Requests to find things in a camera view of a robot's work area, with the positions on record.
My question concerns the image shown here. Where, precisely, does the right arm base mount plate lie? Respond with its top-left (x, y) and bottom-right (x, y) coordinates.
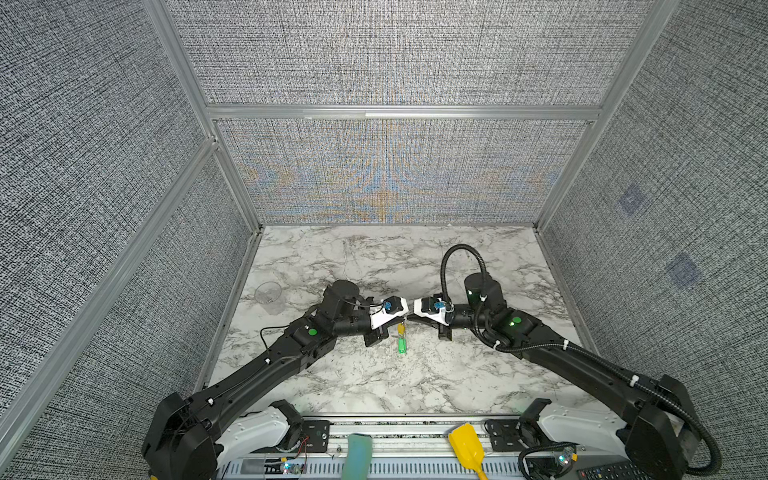
top-left (484, 418), bottom-right (541, 453)

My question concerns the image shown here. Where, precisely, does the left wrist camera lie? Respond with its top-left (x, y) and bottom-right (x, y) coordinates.
top-left (369, 296), bottom-right (408, 330)

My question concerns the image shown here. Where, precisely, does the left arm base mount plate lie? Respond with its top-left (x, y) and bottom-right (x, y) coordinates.
top-left (263, 418), bottom-right (331, 455)

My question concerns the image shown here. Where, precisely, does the black remote keyboard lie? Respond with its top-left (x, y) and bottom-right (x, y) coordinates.
top-left (577, 461), bottom-right (652, 480)

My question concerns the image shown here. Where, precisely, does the yellow plastic scoop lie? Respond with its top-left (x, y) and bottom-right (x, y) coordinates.
top-left (448, 423), bottom-right (488, 480)

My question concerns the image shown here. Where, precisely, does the teal green sponge block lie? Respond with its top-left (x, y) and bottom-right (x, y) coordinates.
top-left (341, 434), bottom-right (373, 480)

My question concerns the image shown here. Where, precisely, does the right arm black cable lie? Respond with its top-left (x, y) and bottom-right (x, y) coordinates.
top-left (439, 243), bottom-right (492, 307)

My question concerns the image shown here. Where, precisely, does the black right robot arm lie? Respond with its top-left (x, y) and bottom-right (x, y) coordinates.
top-left (410, 272), bottom-right (723, 479)

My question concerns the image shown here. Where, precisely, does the clear plastic cup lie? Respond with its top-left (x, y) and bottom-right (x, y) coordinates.
top-left (254, 281), bottom-right (285, 316)

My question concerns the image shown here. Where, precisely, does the aluminium front rail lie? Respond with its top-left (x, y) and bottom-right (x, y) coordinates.
top-left (167, 413), bottom-right (667, 480)

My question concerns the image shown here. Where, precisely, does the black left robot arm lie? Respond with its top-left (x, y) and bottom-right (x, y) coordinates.
top-left (142, 280), bottom-right (409, 479)

